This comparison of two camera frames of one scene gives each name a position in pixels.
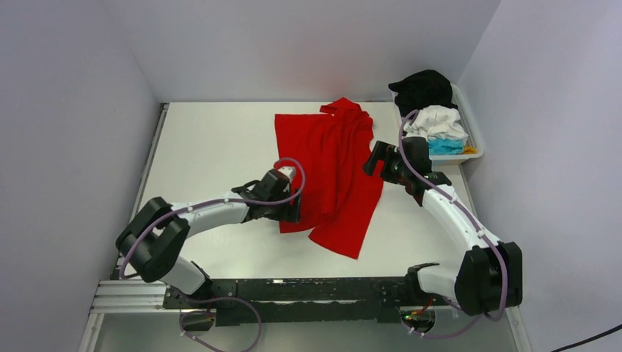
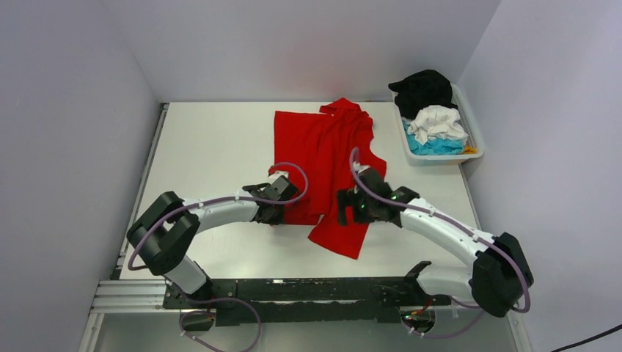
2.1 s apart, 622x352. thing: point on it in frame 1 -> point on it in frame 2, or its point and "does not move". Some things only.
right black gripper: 381,152 -> 348,197
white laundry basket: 474,145 does not move
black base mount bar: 244,302 does not move
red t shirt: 339,199 does not move
